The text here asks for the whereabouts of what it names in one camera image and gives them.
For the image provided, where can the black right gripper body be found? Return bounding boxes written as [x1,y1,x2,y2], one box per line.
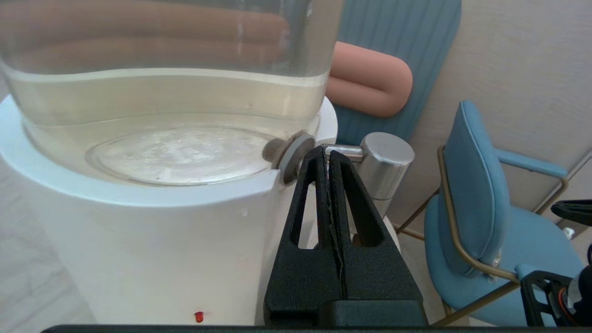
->
[568,264,592,327]

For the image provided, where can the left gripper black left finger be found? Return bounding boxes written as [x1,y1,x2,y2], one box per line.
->
[264,146,345,325]

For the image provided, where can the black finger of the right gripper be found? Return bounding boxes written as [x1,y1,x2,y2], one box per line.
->
[520,270,574,327]
[550,199,592,227]

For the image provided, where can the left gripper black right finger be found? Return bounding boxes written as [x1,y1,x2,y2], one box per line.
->
[329,151,423,302]

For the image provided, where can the water dispenser metal tap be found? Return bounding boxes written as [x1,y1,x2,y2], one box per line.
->
[263,132,415,218]

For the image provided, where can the clear water dispenser white base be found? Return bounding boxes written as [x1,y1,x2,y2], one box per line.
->
[0,0,345,326]

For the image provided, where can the teal upholstered bench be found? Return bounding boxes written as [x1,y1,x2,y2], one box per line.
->
[331,0,463,146]

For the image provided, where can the blue armchair with gold frame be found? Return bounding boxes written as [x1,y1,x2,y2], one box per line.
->
[395,99,584,327]

